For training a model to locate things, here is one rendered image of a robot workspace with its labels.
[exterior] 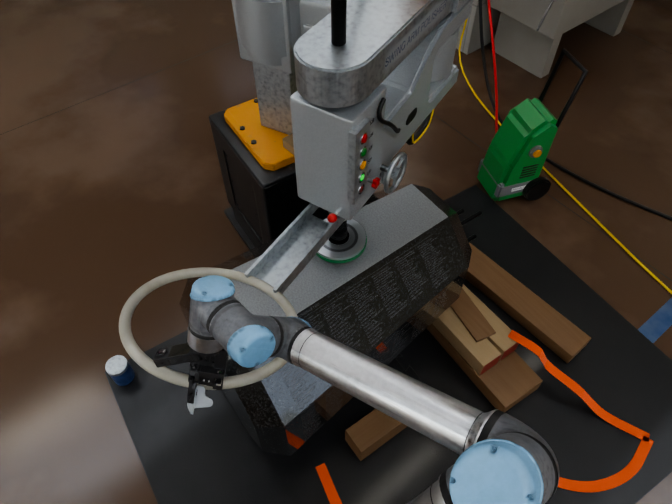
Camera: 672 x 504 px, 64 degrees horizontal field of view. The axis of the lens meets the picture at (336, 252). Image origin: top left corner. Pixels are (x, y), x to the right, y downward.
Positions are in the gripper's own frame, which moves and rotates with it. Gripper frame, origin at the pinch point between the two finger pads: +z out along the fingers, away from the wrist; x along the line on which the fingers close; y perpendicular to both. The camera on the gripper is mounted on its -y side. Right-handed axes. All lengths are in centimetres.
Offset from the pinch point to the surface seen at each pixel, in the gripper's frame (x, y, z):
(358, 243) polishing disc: 82, 44, -4
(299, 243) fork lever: 61, 21, -13
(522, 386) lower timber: 85, 136, 58
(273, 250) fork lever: 55, 13, -12
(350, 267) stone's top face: 77, 43, 4
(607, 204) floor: 206, 210, 10
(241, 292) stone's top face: 67, 4, 16
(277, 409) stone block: 37, 24, 42
